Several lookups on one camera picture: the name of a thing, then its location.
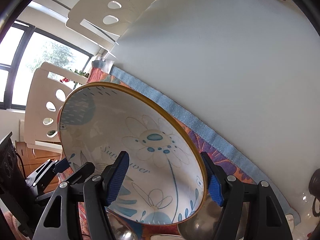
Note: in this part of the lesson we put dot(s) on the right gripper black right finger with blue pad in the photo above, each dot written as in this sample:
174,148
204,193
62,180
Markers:
266,219

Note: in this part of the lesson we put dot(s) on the cream chair upper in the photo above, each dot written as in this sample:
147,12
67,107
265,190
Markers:
104,21

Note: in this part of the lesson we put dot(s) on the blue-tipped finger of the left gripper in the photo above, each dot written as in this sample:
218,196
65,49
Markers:
39,179

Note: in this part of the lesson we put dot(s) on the red steel bowl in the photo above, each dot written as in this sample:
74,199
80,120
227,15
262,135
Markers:
203,224

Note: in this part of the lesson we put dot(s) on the dark brown mug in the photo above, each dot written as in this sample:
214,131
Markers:
315,190

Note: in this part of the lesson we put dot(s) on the cream chair lower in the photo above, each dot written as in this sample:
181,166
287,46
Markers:
46,96

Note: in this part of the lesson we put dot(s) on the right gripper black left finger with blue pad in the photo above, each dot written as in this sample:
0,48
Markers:
61,220

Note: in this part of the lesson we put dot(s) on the wooden cabinet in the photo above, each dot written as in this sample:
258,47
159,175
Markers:
32,160

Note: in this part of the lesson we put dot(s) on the black framed window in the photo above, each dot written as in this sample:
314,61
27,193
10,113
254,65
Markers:
23,49

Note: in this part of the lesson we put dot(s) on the floral bowl with yellow rim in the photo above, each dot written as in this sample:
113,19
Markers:
166,179

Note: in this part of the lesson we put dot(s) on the cream chair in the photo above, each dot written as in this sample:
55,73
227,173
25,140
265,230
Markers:
46,96
104,21

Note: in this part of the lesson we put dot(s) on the blue steel bowl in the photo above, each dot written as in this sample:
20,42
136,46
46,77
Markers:
120,227

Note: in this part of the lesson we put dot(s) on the colourful quilted placemat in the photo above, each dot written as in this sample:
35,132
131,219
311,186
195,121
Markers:
200,144

